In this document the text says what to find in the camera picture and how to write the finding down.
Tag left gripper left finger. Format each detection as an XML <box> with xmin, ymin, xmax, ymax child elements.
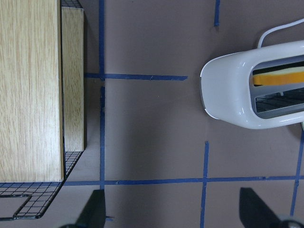
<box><xmin>61</xmin><ymin>190</ymin><xmax>106</xmax><ymax>228</ymax></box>

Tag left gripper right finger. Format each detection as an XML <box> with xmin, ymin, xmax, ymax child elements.
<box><xmin>239</xmin><ymin>188</ymin><xmax>304</xmax><ymax>228</ymax></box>

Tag white two-slot toaster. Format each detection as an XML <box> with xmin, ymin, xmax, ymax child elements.
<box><xmin>200</xmin><ymin>41</ymin><xmax>304</xmax><ymax>129</ymax></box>

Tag bread slice in toaster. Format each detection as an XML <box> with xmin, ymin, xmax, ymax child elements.
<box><xmin>253</xmin><ymin>66</ymin><xmax>304</xmax><ymax>86</ymax></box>

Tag black wire basket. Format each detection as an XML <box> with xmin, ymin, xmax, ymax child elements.
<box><xmin>0</xmin><ymin>0</ymin><xmax>87</xmax><ymax>221</ymax></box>

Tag white toaster power cable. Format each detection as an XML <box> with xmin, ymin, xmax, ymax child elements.
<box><xmin>257</xmin><ymin>18</ymin><xmax>304</xmax><ymax>49</ymax></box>

